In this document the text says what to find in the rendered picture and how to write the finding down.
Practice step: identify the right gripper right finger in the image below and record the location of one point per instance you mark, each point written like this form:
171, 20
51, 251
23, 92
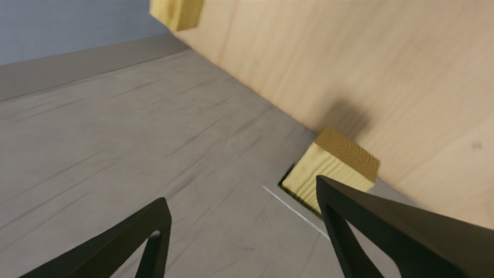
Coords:
421, 243

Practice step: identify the grey panel wall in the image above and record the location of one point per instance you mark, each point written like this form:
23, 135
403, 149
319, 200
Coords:
88, 138

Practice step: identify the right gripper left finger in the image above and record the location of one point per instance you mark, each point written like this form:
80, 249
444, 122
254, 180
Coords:
104, 254

